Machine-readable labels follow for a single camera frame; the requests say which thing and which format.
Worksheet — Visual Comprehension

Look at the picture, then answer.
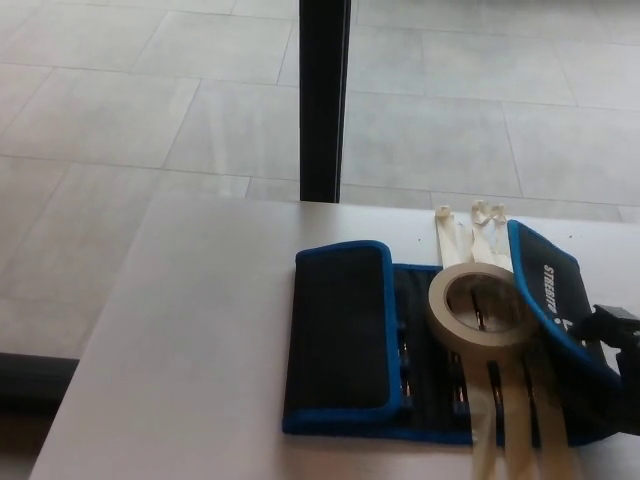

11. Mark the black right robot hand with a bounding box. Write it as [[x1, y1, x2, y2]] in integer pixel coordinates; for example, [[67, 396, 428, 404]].
[[571, 302, 640, 382]]

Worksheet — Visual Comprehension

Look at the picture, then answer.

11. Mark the black blue-trimmed folding toolkit case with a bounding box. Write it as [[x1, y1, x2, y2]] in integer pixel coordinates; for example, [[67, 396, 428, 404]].
[[281, 218, 633, 448]]

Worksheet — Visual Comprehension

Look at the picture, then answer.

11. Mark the beige masking tape roll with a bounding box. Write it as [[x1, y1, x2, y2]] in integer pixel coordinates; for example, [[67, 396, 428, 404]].
[[426, 262, 540, 363]]

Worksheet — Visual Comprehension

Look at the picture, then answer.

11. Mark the dark low bench edge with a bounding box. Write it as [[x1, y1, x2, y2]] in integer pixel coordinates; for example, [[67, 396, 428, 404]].
[[0, 350, 82, 417]]

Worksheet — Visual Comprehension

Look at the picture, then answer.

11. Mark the black vertical post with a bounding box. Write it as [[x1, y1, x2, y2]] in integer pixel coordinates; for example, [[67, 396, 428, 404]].
[[297, 0, 352, 204]]

